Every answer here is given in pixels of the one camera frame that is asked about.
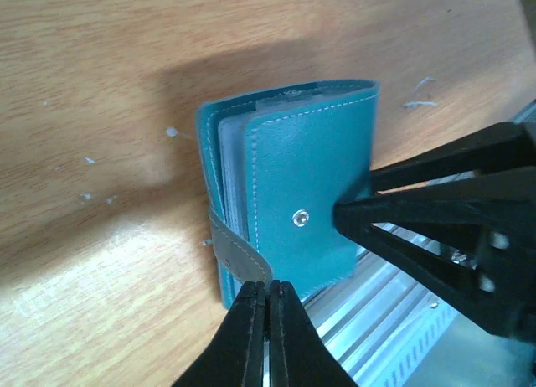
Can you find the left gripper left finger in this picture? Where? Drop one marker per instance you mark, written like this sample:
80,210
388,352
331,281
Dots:
235,355

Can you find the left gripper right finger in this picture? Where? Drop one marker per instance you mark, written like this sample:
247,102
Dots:
297,355

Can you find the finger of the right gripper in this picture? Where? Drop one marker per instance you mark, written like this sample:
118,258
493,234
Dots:
494,149
471,242

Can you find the teal leather card holder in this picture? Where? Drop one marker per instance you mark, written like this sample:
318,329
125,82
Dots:
275,163

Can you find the aluminium front rail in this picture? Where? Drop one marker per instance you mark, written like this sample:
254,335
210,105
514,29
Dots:
359,319

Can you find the grey slotted cable duct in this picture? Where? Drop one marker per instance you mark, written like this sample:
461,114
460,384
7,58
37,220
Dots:
413,344

